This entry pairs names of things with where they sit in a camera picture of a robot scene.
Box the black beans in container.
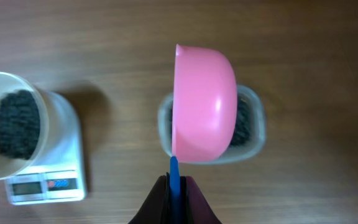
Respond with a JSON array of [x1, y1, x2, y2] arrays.
[[158, 94, 259, 152]]

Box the pink scoop blue handle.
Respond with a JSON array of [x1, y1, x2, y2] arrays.
[[169, 45, 237, 223]]

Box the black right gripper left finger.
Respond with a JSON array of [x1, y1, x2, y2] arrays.
[[129, 175, 170, 224]]

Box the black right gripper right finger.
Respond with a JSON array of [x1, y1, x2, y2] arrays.
[[180, 176, 222, 224]]

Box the black beans in bowl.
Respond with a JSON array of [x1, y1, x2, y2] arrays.
[[0, 90, 40, 160]]

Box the white digital kitchen scale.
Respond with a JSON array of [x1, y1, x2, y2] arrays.
[[5, 91, 87, 205]]

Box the clear plastic container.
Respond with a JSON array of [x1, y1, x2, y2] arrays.
[[157, 85, 267, 165]]

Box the white bowl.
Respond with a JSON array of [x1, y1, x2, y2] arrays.
[[0, 72, 50, 180]]

